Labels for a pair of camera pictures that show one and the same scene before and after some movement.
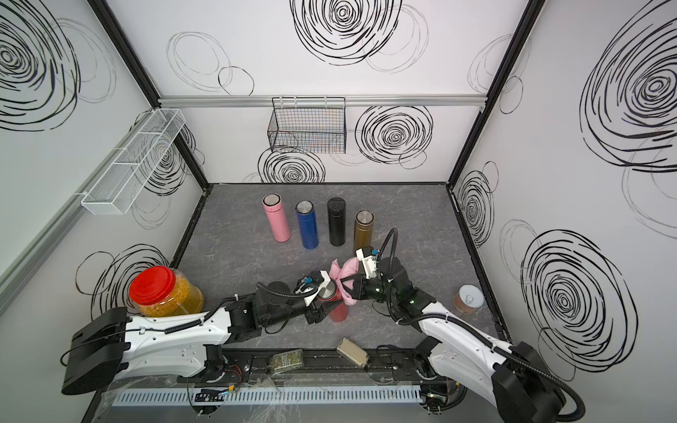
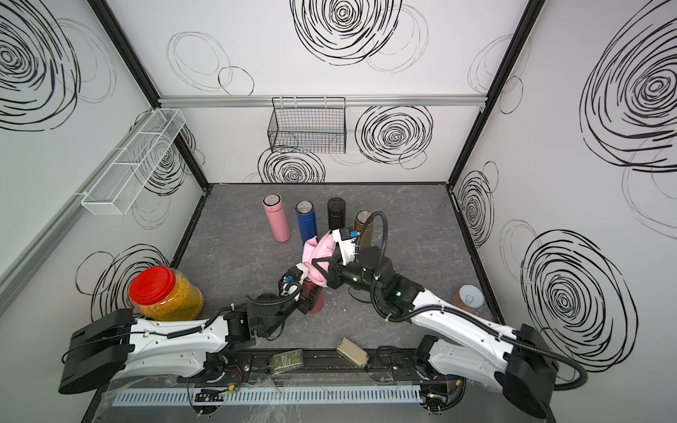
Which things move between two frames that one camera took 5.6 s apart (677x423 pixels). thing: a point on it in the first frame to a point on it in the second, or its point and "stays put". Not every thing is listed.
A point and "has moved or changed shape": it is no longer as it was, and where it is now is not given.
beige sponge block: x=353 y=352 stays put
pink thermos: x=272 y=203 stays put
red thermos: x=330 y=293 has moved or changed shape
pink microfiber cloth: x=349 y=268 has moved or changed shape
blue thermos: x=308 y=224 stays put
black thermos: x=336 y=209 stays put
